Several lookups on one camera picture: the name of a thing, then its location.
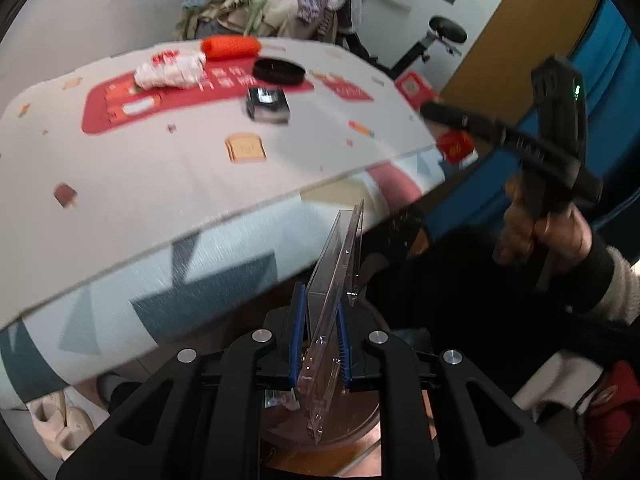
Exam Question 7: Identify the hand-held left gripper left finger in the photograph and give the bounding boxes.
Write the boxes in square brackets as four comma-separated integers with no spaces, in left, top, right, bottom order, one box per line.
[56,282,307,480]

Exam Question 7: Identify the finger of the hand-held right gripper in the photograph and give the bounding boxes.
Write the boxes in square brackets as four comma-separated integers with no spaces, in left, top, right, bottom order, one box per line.
[420,101,551,171]

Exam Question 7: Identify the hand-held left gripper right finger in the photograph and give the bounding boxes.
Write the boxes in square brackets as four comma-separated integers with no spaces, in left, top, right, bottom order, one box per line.
[337,305,583,480]

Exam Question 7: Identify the red box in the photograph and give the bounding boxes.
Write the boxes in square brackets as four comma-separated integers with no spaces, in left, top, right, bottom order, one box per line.
[394,71,478,167]

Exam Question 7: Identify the clear plastic dish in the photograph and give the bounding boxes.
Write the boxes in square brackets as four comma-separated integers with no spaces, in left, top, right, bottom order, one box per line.
[295,199,367,445]

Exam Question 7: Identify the person's right forearm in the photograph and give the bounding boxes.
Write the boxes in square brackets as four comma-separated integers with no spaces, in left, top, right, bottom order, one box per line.
[565,242,640,323]

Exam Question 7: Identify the person's right hand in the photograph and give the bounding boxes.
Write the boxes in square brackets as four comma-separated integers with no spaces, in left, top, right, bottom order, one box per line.
[492,177,593,273]

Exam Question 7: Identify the blue panel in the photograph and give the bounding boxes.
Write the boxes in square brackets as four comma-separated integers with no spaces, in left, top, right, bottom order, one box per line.
[427,0,640,261]

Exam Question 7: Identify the black exercise bike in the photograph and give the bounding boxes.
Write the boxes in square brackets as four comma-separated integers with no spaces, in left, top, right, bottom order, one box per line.
[335,0,468,81]

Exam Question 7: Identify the brown wooden panel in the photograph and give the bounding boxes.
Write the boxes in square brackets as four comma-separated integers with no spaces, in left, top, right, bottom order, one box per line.
[440,0,603,106]

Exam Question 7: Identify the person's black pants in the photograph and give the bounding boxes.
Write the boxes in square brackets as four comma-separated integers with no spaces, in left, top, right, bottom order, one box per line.
[357,200,640,376]

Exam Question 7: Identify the black round dish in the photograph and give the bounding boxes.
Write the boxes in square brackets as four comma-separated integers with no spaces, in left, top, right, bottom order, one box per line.
[251,57,307,86]

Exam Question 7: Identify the white printed table mat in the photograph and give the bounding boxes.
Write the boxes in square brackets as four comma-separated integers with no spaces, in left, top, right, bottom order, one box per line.
[0,35,436,331]

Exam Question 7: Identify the black packet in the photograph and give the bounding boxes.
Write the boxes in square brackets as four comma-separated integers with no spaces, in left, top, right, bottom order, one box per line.
[245,86,292,125]

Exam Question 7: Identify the white knit sweater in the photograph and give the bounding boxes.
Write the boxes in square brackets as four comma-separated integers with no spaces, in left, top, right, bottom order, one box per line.
[512,347,606,413]

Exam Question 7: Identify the pile of clothes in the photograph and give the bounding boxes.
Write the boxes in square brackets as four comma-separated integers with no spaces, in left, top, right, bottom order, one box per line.
[175,0,363,43]

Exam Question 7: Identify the beige fluffy slipper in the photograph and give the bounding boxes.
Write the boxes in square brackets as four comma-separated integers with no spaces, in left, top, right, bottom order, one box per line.
[47,407,96,461]
[27,391,68,436]

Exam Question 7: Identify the orange knitted roll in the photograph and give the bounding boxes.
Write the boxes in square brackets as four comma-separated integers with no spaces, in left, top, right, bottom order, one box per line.
[200,35,262,62]

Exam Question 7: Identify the red cloth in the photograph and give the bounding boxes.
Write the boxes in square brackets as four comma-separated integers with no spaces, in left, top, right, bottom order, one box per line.
[582,360,640,466]

